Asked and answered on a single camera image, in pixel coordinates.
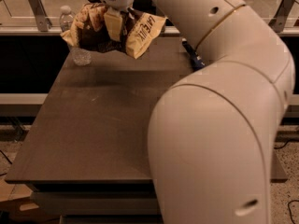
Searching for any brown Late July chip bag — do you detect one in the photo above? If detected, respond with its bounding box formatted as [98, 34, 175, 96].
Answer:
[65, 3, 166, 59]

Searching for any left metal partition bracket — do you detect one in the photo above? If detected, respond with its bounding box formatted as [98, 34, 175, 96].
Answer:
[28, 0, 51, 32]

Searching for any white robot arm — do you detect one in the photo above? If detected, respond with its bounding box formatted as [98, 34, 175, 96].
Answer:
[102, 0, 295, 224]

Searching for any cardboard box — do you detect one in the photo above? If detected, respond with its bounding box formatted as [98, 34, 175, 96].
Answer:
[0, 178, 60, 224]

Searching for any right metal partition bracket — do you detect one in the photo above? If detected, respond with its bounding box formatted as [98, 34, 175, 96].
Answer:
[269, 0, 296, 33]

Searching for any metal partition bracket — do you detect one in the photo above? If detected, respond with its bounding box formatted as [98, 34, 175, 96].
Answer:
[28, 0, 51, 32]
[269, 0, 296, 33]

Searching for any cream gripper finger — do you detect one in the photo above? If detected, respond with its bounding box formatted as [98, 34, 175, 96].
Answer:
[104, 7, 123, 42]

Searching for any blue potato chip bag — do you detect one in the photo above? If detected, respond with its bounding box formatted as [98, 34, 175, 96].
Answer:
[182, 38, 205, 71]

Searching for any black floor cable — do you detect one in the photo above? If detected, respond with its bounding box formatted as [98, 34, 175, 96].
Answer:
[287, 199, 299, 224]

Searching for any clear plastic water bottle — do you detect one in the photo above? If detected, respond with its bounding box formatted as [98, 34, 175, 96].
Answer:
[59, 5, 93, 67]

